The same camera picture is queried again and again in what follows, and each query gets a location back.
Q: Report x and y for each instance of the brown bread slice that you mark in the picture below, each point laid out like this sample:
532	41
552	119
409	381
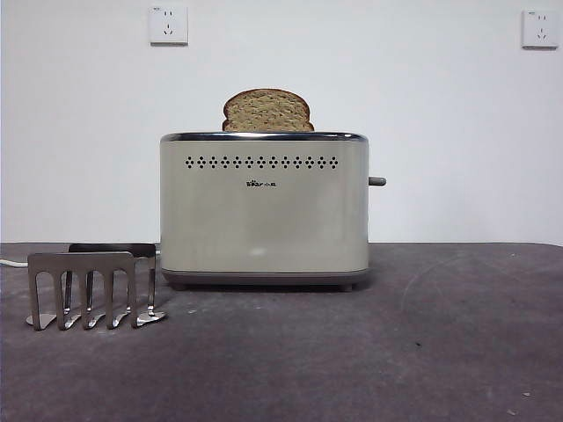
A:
268	112

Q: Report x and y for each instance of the grey toaster lever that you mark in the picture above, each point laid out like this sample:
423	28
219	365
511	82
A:
377	180

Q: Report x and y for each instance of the cream toaster with chrome rim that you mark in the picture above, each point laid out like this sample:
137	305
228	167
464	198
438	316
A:
264	220

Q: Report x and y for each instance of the stainless steel toast rack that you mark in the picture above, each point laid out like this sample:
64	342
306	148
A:
79	266

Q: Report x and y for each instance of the white wall socket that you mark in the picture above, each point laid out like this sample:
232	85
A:
169	25
539	30

